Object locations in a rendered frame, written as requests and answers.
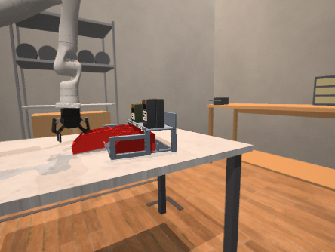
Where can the olive green tool case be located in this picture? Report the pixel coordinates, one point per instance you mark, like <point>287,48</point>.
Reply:
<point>136,113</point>

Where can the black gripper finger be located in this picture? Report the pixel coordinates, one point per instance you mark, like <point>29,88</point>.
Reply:
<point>54,124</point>
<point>80,127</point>

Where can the grey metal shelf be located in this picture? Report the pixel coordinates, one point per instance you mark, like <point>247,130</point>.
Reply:
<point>170,123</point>

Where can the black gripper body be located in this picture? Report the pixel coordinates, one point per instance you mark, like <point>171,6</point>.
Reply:
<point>70,114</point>

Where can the black tool case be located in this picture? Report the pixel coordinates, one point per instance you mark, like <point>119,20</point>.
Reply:
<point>153,113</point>

